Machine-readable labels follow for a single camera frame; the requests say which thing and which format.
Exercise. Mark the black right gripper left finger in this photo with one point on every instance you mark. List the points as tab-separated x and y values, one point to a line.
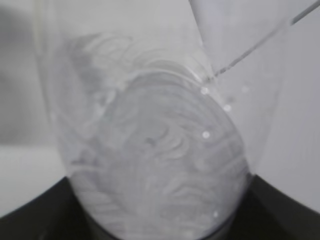
54	215

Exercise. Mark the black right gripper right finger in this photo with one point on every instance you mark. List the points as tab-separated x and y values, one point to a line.
265	213

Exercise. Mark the clear Nongfu Spring water bottle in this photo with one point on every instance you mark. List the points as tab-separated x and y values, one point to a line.
160	108

